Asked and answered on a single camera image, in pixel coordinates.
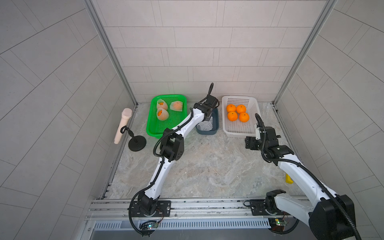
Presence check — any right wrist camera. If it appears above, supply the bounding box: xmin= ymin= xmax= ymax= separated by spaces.
xmin=255 ymin=126 xmax=261 ymax=140

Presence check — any aluminium rail frame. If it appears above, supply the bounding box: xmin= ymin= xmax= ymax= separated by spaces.
xmin=78 ymin=196 xmax=308 ymax=240

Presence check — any white plastic basket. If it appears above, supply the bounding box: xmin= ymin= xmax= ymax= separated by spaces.
xmin=221 ymin=96 xmax=261 ymax=138

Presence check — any right green circuit board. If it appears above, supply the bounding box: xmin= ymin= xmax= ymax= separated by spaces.
xmin=268 ymin=218 xmax=289 ymax=233

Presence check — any green plastic basket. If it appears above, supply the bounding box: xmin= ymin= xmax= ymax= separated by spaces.
xmin=146 ymin=95 xmax=188 ymax=139

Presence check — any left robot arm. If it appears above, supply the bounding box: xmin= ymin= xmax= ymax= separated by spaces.
xmin=131 ymin=83 xmax=220 ymax=216

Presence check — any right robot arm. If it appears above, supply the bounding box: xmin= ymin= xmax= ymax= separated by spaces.
xmin=245 ymin=114 xmax=362 ymax=240

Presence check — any green circuit board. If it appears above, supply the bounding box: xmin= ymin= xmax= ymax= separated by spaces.
xmin=268 ymin=218 xmax=289 ymax=233
xmin=140 ymin=220 xmax=160 ymax=231

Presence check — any beige microphone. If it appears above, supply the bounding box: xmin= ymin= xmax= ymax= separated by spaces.
xmin=114 ymin=108 xmax=133 ymax=145

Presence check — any yellow plastic block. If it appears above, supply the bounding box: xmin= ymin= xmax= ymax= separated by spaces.
xmin=286 ymin=174 xmax=294 ymax=184

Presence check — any left green circuit board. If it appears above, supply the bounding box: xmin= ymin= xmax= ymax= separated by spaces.
xmin=140 ymin=220 xmax=160 ymax=231

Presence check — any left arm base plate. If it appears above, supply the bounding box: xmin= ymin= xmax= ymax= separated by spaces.
xmin=129 ymin=201 xmax=171 ymax=218

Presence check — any dark blue plastic tub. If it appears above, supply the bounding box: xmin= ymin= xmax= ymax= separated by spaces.
xmin=196 ymin=109 xmax=220 ymax=135

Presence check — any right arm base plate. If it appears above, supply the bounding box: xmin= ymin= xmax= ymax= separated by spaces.
xmin=243 ymin=200 xmax=289 ymax=216

